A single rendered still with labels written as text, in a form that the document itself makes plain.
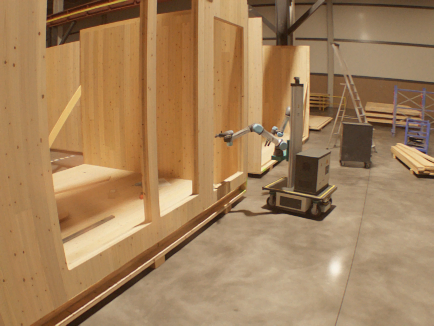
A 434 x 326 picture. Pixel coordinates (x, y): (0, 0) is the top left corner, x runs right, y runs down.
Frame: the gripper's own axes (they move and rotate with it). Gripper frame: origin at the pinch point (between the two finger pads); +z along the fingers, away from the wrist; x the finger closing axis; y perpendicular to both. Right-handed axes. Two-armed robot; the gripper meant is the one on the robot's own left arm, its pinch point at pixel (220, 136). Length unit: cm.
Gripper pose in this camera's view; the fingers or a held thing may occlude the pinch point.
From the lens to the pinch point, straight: 419.7
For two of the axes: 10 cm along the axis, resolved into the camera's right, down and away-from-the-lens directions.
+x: 9.0, 1.0, -4.2
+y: -0.1, -9.7, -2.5
